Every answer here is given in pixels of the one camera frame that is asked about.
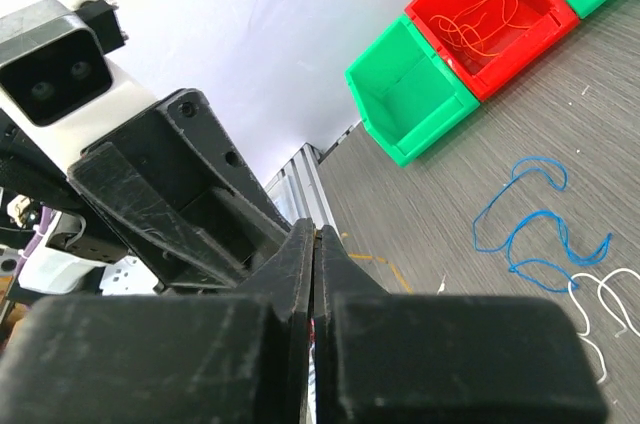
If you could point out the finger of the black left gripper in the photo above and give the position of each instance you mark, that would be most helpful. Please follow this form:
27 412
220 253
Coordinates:
173 186

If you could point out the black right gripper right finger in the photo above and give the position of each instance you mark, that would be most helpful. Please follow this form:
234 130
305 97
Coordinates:
402 358

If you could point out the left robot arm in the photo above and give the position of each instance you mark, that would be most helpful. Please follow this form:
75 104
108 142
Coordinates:
68 240

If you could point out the red storage bin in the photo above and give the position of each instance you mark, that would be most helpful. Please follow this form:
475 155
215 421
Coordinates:
488 42

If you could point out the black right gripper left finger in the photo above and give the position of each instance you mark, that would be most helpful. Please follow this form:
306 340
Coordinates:
235 357

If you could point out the lower green storage bin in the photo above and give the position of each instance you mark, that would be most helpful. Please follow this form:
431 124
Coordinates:
407 96

